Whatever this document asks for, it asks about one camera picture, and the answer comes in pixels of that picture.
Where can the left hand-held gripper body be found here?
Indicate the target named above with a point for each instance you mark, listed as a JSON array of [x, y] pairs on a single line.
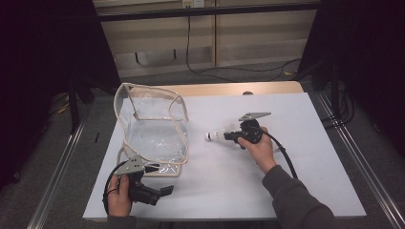
[[144, 192]]

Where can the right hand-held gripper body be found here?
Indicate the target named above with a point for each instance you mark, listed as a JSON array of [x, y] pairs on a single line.
[[251, 132]]

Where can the small white bottle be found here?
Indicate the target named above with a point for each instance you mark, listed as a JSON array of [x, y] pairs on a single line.
[[227, 131]]

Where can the clear plastic bag beige trim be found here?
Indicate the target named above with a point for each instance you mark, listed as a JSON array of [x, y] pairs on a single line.
[[153, 140]]

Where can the person's right hand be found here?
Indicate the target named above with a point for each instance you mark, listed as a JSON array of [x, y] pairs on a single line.
[[262, 152]]

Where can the person's left hand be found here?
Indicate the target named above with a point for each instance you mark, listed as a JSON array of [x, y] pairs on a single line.
[[119, 198]]

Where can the wooden table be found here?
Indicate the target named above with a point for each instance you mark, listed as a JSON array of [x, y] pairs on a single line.
[[223, 89]]

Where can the black metal stand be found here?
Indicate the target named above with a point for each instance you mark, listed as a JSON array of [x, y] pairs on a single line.
[[74, 105], [334, 92]]

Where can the black horizontal bar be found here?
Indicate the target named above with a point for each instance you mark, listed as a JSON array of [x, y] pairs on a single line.
[[207, 12]]

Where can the black curtain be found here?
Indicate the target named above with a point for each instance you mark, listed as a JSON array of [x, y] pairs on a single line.
[[366, 47], [41, 63]]

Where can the metal floor rail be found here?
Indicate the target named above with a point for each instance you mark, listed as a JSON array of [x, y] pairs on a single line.
[[57, 171], [359, 165]]

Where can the white wall socket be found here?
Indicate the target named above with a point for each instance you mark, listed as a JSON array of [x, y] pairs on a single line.
[[193, 3]]

